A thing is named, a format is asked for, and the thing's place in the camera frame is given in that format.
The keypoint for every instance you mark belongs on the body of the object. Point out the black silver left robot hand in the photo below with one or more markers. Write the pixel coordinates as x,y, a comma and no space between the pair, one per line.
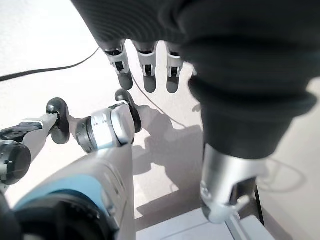
237,62

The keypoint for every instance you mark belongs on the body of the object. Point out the silver left robot leg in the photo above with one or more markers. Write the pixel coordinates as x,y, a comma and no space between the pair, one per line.
105,162

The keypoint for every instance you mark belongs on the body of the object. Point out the silver robot leg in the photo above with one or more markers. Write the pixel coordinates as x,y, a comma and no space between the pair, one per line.
15,160
105,162

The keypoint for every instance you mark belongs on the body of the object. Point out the silver right robot leg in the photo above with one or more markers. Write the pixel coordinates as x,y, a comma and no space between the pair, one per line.
15,160

